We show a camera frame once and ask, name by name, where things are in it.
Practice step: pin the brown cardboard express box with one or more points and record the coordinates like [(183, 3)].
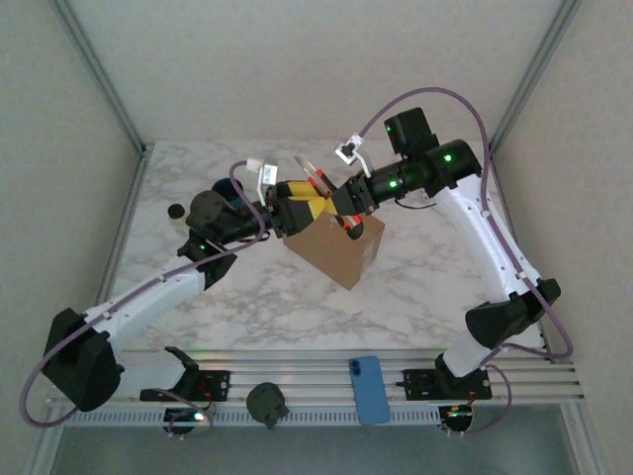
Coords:
[(341, 252)]

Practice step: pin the dark blue mug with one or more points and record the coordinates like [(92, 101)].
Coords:
[(222, 185)]

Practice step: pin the blue smartphone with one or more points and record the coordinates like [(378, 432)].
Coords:
[(370, 391)]

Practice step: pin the aluminium table edge rail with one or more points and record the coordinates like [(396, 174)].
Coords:
[(128, 208), (509, 218)]

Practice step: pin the orange black utility knife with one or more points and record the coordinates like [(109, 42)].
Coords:
[(316, 175)]

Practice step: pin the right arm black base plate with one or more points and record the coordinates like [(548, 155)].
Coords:
[(420, 386)]

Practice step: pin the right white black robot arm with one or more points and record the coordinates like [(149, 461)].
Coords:
[(484, 237)]

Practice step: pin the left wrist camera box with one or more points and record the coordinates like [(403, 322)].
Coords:
[(267, 172)]

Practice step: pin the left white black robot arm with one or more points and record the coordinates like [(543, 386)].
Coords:
[(148, 292)]

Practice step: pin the dark green round device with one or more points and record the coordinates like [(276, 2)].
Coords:
[(266, 402)]

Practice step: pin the aluminium frame post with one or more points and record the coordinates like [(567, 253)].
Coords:
[(534, 74), (99, 74)]

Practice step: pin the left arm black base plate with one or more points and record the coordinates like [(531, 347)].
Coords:
[(217, 386)]

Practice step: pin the aluminium mounting rail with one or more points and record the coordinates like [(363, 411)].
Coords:
[(306, 381)]

